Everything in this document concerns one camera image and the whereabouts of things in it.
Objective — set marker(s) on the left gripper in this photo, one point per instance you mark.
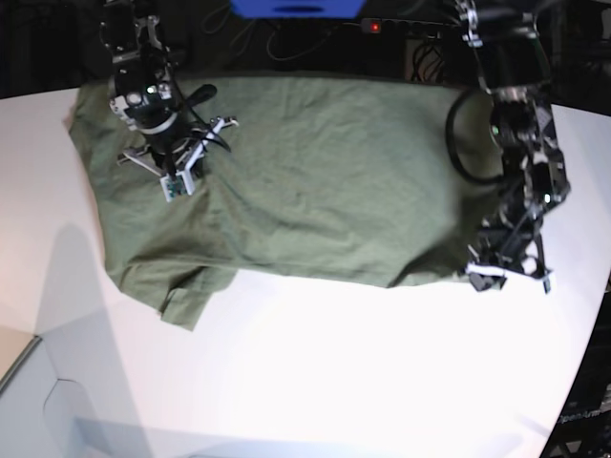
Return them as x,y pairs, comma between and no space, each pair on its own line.
501,252

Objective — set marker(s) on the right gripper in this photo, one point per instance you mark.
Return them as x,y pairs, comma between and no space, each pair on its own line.
189,149

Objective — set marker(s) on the green t-shirt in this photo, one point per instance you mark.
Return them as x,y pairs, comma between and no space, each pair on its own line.
341,179

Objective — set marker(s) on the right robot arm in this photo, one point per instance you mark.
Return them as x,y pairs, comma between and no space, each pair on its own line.
145,95

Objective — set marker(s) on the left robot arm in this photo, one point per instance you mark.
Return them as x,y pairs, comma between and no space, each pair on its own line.
513,70

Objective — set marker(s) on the blue box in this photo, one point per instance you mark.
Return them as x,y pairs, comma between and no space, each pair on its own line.
333,9

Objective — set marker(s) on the black power strip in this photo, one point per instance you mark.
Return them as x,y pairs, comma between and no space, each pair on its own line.
404,28

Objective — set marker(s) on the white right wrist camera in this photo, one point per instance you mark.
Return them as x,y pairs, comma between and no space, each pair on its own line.
180,185

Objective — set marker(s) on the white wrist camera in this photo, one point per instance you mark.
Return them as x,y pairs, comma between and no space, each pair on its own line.
180,185
549,283

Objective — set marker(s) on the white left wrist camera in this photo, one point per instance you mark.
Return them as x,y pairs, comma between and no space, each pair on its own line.
549,283

